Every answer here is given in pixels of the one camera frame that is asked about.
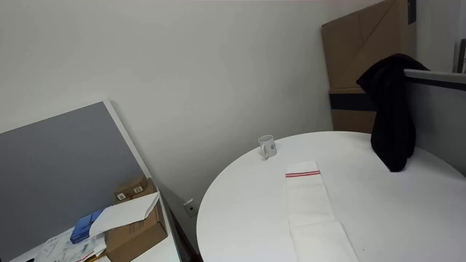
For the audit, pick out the black t-shirt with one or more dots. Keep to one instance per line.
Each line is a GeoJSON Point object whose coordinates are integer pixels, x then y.
{"type": "Point", "coordinates": [390, 121]}

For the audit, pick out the grey chair backrest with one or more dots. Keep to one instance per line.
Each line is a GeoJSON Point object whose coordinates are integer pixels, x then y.
{"type": "Point", "coordinates": [437, 116]}

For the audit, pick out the clear glass cup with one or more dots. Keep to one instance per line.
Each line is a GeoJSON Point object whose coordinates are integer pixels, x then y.
{"type": "Point", "coordinates": [266, 147]}

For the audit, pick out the small labelled cardboard box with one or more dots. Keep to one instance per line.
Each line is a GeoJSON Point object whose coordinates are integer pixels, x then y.
{"type": "Point", "coordinates": [132, 189]}

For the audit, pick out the white paper sheet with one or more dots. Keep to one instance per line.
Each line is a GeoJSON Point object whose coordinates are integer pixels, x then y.
{"type": "Point", "coordinates": [125, 211]}

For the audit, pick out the brown cardboard box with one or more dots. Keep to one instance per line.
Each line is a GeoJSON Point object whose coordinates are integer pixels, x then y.
{"type": "Point", "coordinates": [132, 237]}

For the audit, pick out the large flat cardboard box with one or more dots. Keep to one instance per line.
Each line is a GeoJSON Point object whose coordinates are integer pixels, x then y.
{"type": "Point", "coordinates": [358, 44]}

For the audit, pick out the blue plastic object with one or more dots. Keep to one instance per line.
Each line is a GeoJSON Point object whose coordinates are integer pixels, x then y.
{"type": "Point", "coordinates": [83, 227]}

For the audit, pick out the printed paper pile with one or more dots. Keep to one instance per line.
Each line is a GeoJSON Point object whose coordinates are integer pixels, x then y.
{"type": "Point", "coordinates": [62, 247]}

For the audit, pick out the grey panel white frame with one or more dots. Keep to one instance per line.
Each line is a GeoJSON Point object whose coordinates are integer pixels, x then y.
{"type": "Point", "coordinates": [58, 164]}

